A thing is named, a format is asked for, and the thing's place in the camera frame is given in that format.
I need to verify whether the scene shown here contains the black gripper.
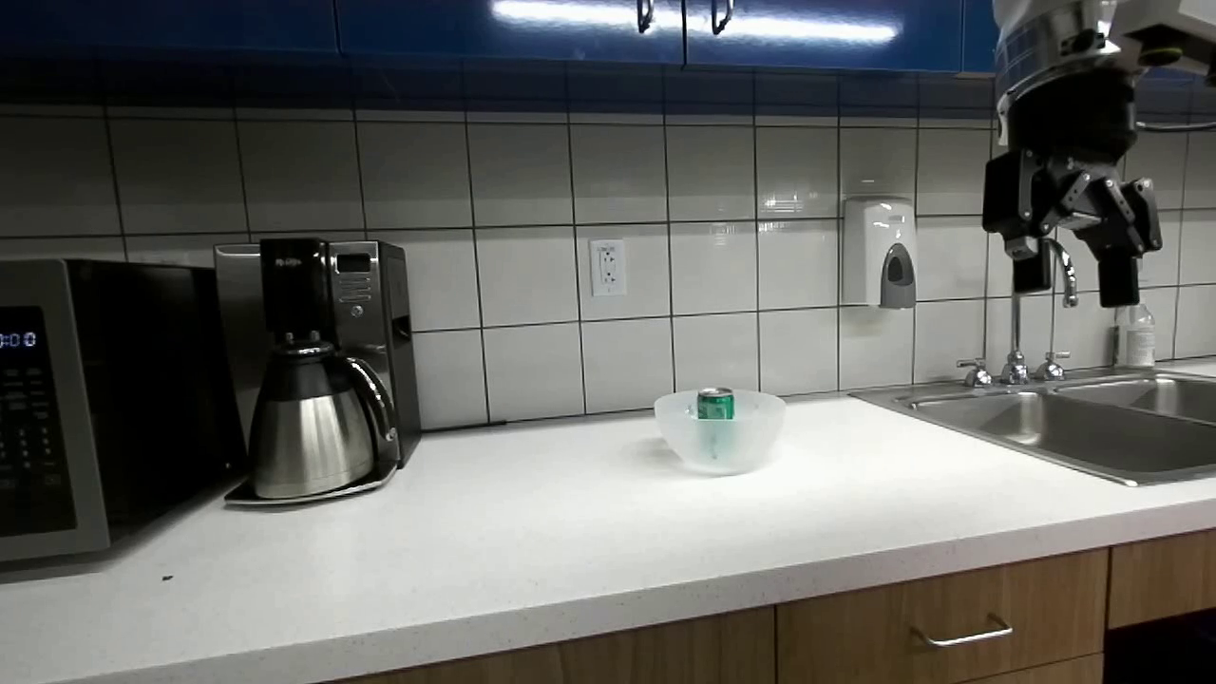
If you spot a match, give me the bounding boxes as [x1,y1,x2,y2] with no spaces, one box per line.
[982,69,1161,308]

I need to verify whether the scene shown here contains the green soda can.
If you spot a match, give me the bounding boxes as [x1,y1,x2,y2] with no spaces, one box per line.
[696,388,735,424]

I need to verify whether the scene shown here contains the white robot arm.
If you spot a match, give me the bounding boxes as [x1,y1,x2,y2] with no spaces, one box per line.
[980,0,1216,308]

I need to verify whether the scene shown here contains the translucent white plastic bowl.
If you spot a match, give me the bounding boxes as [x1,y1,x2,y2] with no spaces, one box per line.
[654,388,785,477]

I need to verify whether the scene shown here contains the clear soap bottle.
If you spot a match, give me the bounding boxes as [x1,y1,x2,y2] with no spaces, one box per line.
[1114,306,1156,368]

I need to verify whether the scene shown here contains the chrome gooseneck faucet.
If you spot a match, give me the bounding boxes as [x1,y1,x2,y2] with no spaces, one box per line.
[957,241,1077,388]

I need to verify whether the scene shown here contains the stainless steel sink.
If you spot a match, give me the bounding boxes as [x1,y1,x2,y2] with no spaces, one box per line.
[877,374,1216,487]

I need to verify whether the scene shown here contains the wooden cabinet front right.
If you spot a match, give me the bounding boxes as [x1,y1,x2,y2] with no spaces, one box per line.
[1109,533,1216,628]

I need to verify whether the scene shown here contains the wooden cabinet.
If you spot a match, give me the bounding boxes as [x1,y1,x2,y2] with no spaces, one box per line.
[1109,533,1216,628]
[341,610,778,684]

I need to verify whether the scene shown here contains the wooden cabinet front left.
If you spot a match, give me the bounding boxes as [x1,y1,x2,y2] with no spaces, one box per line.
[341,610,778,684]

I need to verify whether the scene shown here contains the stainless steel coffee carafe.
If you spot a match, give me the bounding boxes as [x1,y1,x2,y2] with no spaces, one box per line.
[250,346,398,502]

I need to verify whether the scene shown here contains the black coffee maker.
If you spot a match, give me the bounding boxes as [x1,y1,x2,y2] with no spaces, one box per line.
[211,241,421,511]

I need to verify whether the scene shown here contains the stainless steel microwave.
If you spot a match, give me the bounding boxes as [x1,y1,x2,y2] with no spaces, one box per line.
[0,259,243,568]

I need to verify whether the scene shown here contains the blue upper cabinets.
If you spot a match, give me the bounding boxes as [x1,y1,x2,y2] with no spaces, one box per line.
[0,0,994,74]

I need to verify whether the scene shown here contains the white wall soap dispenser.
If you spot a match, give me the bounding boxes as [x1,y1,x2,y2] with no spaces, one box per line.
[839,201,914,308]

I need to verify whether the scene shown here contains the wooden drawer with handle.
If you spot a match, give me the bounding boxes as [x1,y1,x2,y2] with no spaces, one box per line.
[773,550,1106,684]

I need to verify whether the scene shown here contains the white wall power outlet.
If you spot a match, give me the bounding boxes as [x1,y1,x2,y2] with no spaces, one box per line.
[590,241,626,301]

